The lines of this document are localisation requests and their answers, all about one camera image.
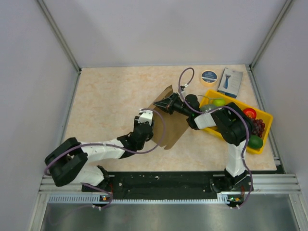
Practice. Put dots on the yellow masking tape roll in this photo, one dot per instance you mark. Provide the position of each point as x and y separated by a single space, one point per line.
208 78

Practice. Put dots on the green apple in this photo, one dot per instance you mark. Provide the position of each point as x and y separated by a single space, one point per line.
219 102

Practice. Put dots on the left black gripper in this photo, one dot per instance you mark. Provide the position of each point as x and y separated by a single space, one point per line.
135 122

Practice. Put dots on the blue razor retail box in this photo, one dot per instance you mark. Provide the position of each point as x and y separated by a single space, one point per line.
230 83

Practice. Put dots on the green avocado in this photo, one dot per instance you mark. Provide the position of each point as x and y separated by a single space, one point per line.
255 142

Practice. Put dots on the green round melon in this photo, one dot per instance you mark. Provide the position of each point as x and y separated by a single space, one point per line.
207 107

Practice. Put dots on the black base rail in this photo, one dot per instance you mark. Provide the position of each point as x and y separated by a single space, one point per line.
175 185

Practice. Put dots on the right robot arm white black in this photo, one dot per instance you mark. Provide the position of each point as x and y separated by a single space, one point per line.
234 126

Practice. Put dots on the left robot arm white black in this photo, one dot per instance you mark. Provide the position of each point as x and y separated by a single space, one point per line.
71 162

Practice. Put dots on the purple grapes bunch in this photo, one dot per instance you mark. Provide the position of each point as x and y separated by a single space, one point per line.
259 127

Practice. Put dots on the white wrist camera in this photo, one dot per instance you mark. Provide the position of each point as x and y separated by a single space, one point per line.
182 90
145 116

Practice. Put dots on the yellow plastic bin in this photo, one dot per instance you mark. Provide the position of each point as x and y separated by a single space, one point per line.
266 118

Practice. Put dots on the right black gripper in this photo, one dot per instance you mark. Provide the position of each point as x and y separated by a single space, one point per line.
164 104

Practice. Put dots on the red tomato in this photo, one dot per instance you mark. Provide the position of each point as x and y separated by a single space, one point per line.
250 112

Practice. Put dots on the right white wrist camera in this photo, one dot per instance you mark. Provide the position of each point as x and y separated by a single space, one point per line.
182 90

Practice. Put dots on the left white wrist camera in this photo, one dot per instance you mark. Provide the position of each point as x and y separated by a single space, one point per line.
145 116

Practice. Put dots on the brown cardboard box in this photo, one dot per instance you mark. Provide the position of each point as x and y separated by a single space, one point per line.
175 124

